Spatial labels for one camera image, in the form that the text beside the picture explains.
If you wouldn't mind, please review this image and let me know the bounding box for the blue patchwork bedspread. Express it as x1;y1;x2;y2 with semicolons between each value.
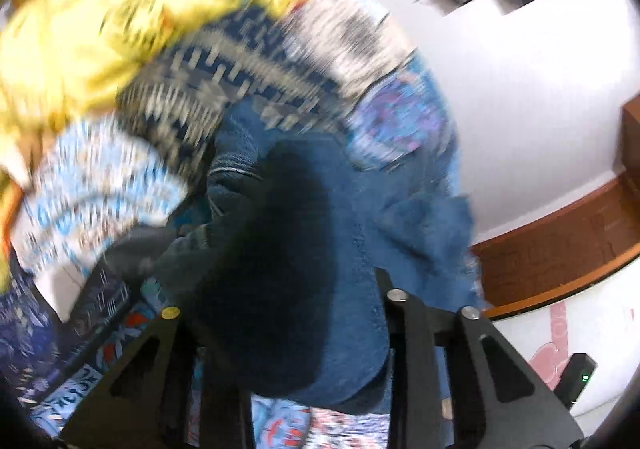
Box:
0;0;490;449

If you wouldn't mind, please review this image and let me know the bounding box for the white sliding door pink pattern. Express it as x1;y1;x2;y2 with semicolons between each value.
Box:
492;274;640;422

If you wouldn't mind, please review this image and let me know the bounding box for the blue denim jacket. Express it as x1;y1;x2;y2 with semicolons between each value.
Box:
165;99;487;417

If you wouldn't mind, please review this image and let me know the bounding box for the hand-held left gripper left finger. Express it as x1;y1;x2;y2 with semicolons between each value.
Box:
59;306;257;449

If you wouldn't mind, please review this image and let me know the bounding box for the yellow printed blanket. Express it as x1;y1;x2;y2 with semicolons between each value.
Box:
0;0;307;180

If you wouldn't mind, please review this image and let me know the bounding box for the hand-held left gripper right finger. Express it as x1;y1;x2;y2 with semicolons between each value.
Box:
375;268;586;449

